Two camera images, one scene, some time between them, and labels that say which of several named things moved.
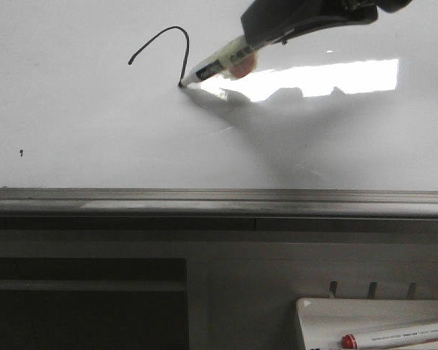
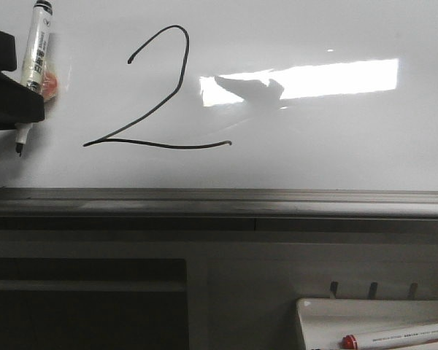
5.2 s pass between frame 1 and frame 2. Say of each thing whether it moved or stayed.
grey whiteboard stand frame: stayed
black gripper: moved
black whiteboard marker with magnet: moved
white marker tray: stayed
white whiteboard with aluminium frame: stayed
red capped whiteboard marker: stayed
